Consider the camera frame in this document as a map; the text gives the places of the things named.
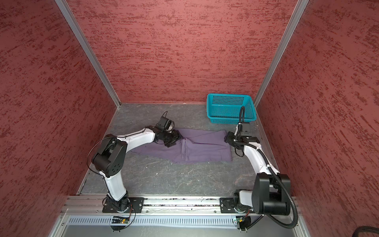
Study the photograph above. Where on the right aluminium corner post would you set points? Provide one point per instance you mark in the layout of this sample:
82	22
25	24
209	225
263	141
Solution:
290	28

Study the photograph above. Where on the aluminium corner post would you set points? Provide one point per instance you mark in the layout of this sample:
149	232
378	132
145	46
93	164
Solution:
290	28
70	19

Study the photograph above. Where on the left connector board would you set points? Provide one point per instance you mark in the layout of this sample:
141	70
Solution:
119	223

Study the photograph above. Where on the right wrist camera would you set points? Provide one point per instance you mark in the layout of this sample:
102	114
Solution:
244	129

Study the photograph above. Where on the front aluminium rail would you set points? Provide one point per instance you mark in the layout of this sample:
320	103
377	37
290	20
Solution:
153	205

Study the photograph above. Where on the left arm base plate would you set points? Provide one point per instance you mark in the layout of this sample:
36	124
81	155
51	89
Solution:
136	205

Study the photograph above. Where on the right connector board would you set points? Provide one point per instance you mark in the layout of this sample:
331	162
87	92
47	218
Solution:
242	223

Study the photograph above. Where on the teal plastic basket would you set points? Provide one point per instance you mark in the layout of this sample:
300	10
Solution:
225	108

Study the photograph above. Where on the left aluminium corner post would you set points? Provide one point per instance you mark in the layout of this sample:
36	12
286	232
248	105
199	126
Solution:
70	19

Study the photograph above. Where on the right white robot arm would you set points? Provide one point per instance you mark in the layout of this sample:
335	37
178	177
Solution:
268	195

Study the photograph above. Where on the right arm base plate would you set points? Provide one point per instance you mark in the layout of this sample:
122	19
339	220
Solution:
232	205

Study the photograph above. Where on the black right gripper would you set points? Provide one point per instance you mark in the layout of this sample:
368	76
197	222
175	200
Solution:
228	138

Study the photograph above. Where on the purple trousers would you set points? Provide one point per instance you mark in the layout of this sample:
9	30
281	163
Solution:
197	146

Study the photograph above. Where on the slotted cable duct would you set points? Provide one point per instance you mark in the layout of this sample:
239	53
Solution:
164	221

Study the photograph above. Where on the connector board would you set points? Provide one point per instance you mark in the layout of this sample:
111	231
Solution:
119	223
242	223

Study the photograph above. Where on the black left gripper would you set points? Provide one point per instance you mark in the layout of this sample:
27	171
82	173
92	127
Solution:
176	136

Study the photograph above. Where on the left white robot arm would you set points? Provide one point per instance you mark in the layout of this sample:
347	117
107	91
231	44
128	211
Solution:
110	158

